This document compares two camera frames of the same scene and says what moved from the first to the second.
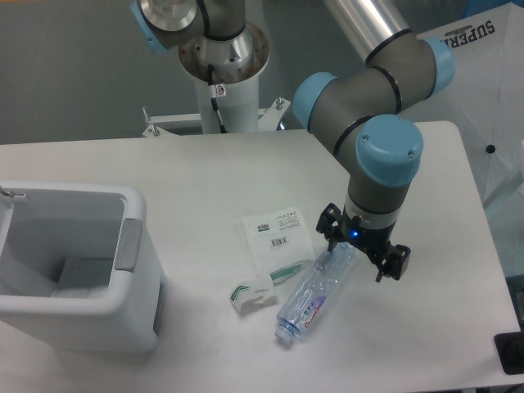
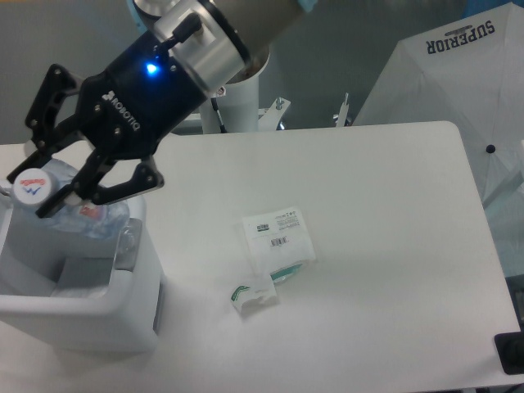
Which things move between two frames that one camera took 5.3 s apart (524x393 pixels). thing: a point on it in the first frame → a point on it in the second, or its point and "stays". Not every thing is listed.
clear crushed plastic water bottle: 306,301 → 34,187
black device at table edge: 510,349 stays
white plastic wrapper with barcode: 280,249 stays
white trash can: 80,268 stays
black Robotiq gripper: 371,237 → 124,112
